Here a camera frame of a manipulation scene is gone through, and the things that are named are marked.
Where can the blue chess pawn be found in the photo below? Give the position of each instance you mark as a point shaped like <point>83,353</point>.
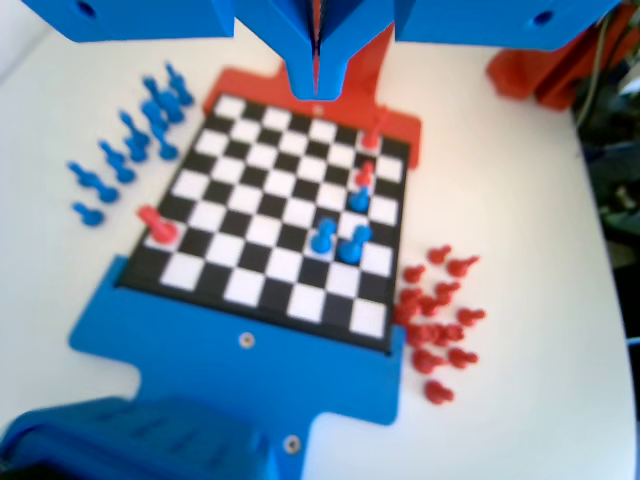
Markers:
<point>359,200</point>
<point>124,175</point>
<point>89,215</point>
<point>107,192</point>
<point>137,147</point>
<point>109,151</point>
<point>82,172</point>

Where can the blue board mounting plate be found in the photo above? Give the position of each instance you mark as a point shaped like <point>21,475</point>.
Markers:
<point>225,350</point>

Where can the red printed machine base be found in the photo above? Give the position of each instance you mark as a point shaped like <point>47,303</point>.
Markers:
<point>540,80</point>

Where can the slender blue chess piece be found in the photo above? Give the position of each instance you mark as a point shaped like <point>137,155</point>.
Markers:
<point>352,247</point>

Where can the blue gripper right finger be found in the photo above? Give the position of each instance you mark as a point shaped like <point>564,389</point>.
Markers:
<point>350,25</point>

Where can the blue chess queen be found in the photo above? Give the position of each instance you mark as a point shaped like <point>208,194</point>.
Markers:
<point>322,239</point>

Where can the red board mounting plate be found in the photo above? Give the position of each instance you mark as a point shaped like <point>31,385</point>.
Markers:
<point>240,80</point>

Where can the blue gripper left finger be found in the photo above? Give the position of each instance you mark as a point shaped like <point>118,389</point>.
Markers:
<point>280,30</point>

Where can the black and white chessboard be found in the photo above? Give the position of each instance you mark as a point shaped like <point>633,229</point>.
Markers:
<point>280,200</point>

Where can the red chess king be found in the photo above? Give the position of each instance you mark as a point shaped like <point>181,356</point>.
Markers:
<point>161,227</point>

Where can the large blue chess piece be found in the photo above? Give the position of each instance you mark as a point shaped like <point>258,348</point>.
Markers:
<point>178,85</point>
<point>157,112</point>
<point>152,87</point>
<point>128,122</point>

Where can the blue chess bishop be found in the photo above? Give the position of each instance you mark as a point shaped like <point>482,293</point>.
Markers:
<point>167,149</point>

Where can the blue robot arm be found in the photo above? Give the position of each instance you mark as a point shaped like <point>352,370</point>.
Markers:
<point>150,440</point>

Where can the bulky red chess piece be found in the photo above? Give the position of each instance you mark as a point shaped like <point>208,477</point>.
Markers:
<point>462,264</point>

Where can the large red chess pawn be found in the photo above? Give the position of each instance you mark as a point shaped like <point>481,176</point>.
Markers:
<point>371,137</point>

